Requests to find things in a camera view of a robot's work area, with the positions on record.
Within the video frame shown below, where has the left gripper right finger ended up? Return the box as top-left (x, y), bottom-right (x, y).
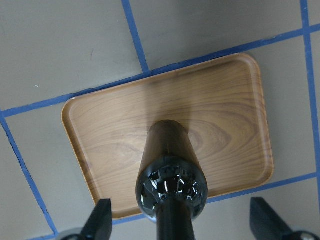
top-left (249, 197), bottom-right (299, 240)

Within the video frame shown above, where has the dark wine bottle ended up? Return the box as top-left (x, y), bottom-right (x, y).
top-left (135, 120), bottom-right (208, 240)

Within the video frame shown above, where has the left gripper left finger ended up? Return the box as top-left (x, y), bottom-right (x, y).
top-left (80, 198), bottom-right (112, 240)

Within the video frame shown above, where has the wooden tray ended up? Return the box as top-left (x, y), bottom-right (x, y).
top-left (61, 53), bottom-right (274, 220)

